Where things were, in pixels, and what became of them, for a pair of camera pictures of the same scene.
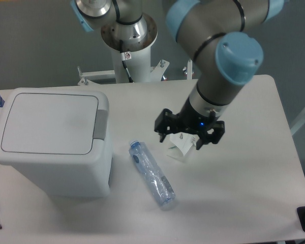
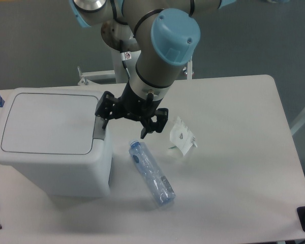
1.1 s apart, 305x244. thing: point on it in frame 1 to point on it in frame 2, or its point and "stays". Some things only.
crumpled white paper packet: (184, 141) stays
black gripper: (190, 120) to (142, 108)
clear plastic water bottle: (145, 159) stays
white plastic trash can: (57, 141) stays
